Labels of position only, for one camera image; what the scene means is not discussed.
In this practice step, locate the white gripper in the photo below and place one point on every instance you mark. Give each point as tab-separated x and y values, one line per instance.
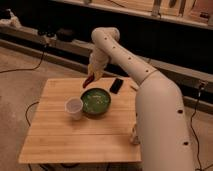
97	63

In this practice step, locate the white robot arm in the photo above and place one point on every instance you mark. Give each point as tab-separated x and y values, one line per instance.
161	121

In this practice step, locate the black rectangular block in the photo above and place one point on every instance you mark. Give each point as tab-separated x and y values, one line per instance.
115	87

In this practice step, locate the black device on ledge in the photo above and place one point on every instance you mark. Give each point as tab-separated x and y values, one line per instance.
65	35

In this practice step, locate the white can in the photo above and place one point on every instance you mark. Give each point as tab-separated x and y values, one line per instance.
134	138

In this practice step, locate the wooden table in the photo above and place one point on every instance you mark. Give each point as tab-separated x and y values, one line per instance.
54	137

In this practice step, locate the white object on ledge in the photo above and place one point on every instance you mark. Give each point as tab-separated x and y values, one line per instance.
8	18

